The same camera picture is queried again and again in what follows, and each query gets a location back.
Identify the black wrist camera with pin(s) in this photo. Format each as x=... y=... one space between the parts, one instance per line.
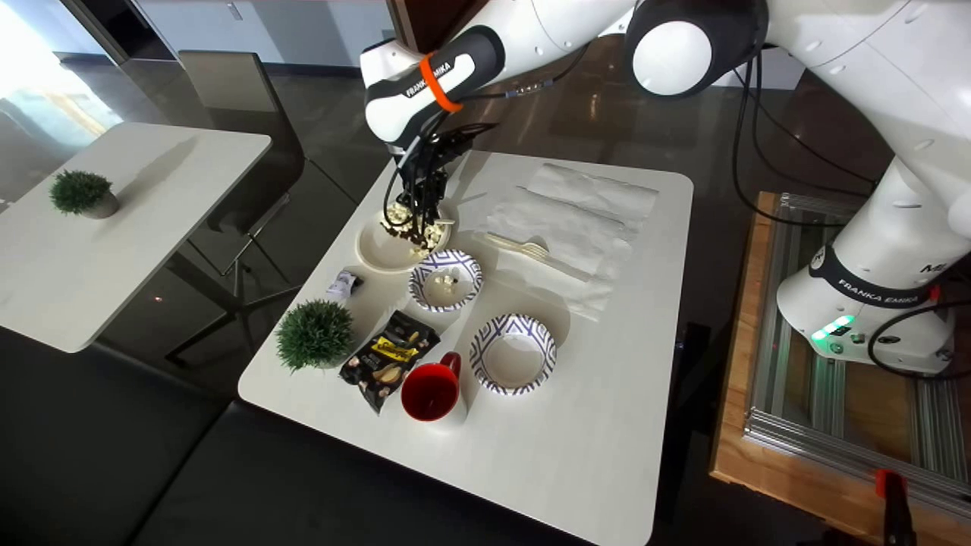
x=459 y=140

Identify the popcorn and chocolate pile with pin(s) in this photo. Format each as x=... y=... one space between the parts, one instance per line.
x=387 y=217

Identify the white embossed paper towel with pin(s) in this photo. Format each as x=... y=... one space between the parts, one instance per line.
x=588 y=197
x=564 y=275

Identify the red clamp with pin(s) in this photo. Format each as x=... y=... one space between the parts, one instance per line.
x=895 y=501

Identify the aluminium frame rails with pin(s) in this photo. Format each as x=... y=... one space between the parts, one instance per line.
x=859 y=413

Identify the small potted green plant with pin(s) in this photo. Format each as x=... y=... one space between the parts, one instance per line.
x=79 y=188

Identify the popcorn pieces in bowl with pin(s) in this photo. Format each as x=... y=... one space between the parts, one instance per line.
x=443 y=289

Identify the blue patterned bowl with popcorn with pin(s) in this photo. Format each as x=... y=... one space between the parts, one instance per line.
x=443 y=277

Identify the dark chair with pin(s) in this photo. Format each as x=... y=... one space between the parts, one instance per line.
x=243 y=101

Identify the wooden robot platform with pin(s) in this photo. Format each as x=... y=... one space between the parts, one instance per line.
x=733 y=405

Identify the empty blue patterned bowl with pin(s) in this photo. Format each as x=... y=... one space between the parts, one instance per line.
x=513 y=354

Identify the white cabinet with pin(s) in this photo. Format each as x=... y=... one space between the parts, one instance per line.
x=273 y=32

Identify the white plate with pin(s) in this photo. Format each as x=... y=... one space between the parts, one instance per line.
x=379 y=248

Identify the white side table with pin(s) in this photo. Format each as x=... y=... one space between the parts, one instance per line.
x=102 y=232

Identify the small crumpled wrapper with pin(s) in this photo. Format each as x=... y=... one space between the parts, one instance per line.
x=341 y=287

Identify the large round green plant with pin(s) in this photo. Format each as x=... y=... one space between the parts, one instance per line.
x=317 y=335

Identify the red and white mug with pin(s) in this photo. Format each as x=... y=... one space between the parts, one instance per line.
x=430 y=388

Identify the black and gold snack bag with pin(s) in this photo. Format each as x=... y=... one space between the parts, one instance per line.
x=389 y=354

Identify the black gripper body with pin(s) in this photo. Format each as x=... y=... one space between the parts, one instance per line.
x=419 y=176

